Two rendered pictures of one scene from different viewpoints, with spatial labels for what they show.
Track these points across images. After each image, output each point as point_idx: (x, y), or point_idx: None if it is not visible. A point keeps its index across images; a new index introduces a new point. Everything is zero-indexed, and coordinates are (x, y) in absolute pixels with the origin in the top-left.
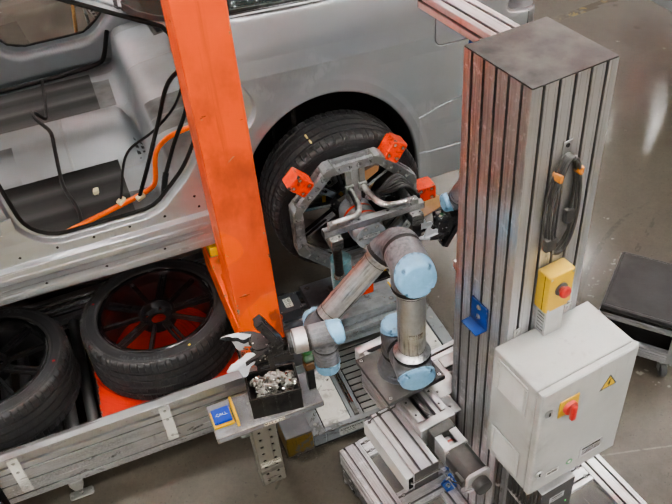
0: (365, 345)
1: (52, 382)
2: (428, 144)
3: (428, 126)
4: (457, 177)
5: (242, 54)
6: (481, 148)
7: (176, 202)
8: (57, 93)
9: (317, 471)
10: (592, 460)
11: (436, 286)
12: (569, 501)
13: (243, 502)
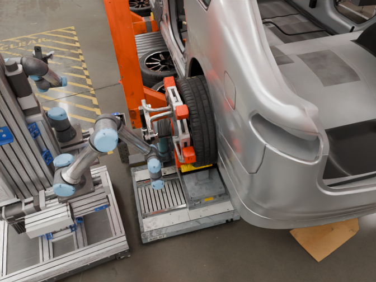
0: (92, 130)
1: (150, 75)
2: (220, 152)
3: (220, 141)
4: (353, 276)
5: (186, 8)
6: None
7: (182, 59)
8: (316, 36)
9: (120, 173)
10: (49, 266)
11: (226, 238)
12: (37, 249)
13: (116, 150)
